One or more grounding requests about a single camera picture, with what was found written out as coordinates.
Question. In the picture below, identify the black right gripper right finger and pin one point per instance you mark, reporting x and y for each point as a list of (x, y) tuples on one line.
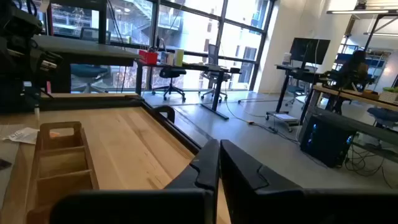
[(264, 202)]

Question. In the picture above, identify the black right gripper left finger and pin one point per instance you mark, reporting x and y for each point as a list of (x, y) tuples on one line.
[(186, 199)]

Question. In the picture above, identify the white orange tea packet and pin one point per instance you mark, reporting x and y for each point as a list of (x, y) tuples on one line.
[(21, 135)]

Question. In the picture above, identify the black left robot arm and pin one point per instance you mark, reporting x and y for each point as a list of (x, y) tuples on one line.
[(18, 28)]

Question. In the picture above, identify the wooden three-compartment tea box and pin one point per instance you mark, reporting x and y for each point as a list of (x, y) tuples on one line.
[(62, 161)]

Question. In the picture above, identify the blue office chair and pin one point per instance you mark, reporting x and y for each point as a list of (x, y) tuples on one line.
[(88, 71)]

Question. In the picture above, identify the black computer tower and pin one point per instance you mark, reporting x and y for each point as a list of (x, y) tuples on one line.
[(326, 140)]

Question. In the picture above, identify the black monitor stand cart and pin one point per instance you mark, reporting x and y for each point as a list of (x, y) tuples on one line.
[(281, 93)]

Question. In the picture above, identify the red box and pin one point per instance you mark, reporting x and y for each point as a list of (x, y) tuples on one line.
[(148, 57)]

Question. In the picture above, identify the grey office chair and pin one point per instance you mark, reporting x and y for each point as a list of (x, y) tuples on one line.
[(214, 76)]

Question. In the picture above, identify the black office chair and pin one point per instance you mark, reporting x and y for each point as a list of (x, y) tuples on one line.
[(169, 73)]

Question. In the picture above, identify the black standing desk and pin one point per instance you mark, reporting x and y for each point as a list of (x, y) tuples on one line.
[(199, 67)]

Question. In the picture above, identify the wooden top desk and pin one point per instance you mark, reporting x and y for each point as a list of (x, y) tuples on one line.
[(351, 95)]

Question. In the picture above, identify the pale yellow cup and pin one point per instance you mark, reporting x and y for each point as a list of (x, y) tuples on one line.
[(178, 57)]

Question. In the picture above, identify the blue stool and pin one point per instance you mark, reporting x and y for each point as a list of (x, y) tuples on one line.
[(384, 115)]

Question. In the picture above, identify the black monitor on cart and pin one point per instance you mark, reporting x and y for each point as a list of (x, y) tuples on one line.
[(309, 49)]

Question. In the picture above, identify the person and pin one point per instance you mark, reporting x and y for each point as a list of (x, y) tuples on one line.
[(354, 67)]

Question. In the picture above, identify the white basket with greenery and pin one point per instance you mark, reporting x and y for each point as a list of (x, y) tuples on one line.
[(388, 95)]

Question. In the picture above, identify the ceiling light strip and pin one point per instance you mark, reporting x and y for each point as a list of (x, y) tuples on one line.
[(357, 12)]

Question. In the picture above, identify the black aluminium table frame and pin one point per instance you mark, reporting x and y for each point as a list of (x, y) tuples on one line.
[(93, 101)]

